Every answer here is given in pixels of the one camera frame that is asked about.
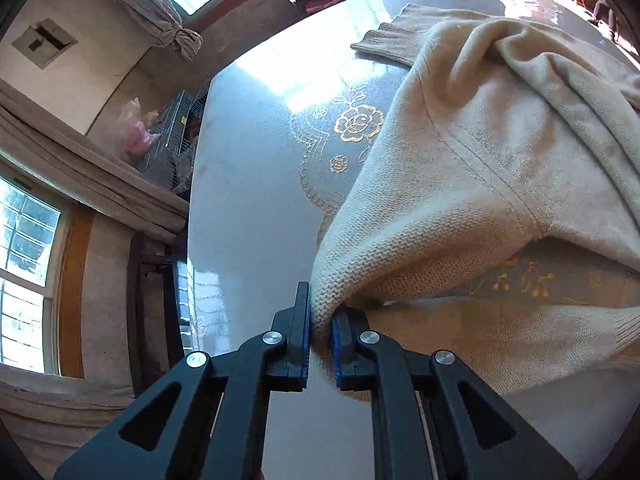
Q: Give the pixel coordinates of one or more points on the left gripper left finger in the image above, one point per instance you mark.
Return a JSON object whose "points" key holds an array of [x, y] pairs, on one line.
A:
{"points": [[207, 417]]}

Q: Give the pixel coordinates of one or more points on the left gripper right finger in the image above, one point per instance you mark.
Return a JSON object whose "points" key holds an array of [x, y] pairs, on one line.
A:
{"points": [[432, 416]]}

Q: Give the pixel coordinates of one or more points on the cream knit sweater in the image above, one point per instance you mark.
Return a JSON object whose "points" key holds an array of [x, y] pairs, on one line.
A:
{"points": [[497, 213]]}

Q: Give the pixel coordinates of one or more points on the pink plastic bag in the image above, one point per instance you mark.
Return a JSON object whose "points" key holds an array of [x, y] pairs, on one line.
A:
{"points": [[135, 129]]}

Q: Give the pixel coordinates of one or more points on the beige side curtain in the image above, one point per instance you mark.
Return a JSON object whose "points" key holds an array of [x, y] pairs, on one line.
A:
{"points": [[43, 146]]}

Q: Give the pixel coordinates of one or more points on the knotted grey curtain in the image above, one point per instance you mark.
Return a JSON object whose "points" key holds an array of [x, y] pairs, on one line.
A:
{"points": [[145, 0]]}

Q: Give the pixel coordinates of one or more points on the wire pet cage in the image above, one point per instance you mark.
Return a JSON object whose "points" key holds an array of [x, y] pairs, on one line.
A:
{"points": [[170, 160]]}

